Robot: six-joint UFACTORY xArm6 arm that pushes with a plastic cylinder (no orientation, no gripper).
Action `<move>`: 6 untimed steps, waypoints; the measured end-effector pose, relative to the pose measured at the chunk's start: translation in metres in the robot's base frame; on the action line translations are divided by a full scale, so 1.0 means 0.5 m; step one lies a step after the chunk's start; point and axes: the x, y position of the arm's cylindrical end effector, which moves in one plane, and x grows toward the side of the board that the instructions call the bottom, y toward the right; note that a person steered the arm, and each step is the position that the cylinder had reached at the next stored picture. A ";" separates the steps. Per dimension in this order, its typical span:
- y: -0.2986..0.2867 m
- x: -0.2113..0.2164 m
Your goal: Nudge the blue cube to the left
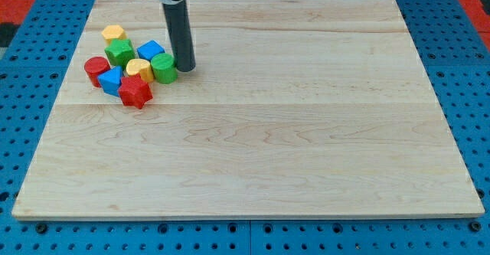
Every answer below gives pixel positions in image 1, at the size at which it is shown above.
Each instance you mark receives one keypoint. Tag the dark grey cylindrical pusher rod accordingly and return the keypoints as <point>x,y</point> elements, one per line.
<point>179,31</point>

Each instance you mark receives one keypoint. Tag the blue cube block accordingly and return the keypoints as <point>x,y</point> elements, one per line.
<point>149,49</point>

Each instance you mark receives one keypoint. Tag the yellow hexagon block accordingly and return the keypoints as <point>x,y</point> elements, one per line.
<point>112,32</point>

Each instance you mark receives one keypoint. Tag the green cylinder block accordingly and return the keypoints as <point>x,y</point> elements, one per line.
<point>163,67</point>

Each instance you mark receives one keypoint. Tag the green star block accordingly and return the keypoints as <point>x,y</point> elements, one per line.
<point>120,52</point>

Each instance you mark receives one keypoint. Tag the yellow heart block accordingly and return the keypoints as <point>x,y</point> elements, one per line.
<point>142,68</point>

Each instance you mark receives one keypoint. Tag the red cylinder block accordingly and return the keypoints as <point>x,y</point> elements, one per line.
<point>94,67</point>

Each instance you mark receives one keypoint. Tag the red star block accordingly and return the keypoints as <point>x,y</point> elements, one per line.
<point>134,91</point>

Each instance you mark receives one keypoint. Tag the blue triangle block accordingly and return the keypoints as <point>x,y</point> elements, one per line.
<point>110,80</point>

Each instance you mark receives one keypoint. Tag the large wooden board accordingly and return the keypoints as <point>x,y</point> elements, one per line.
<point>297,109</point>

